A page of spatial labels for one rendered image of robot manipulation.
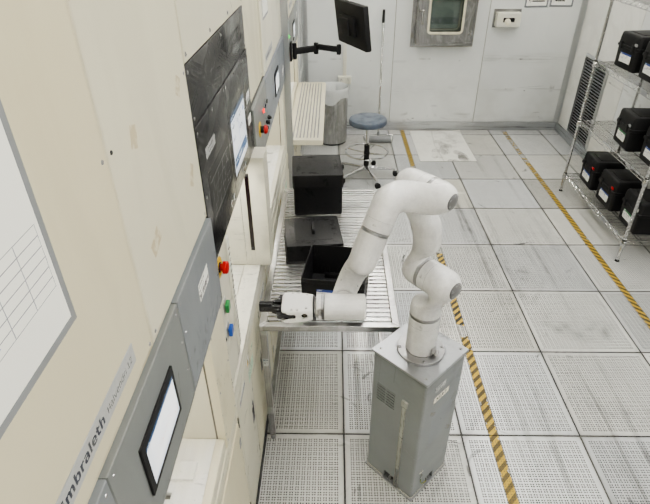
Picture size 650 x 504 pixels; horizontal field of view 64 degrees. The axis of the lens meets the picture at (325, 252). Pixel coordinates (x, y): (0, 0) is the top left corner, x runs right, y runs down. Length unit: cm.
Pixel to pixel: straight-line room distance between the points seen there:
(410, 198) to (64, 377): 110
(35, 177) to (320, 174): 234
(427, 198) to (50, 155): 112
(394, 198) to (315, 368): 177
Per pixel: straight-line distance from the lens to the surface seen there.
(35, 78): 70
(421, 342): 207
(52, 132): 72
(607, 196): 481
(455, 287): 186
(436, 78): 640
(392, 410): 230
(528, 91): 672
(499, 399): 311
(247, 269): 241
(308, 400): 296
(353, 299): 161
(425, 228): 173
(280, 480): 268
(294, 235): 265
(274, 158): 350
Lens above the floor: 225
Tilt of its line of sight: 34 degrees down
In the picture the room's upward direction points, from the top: straight up
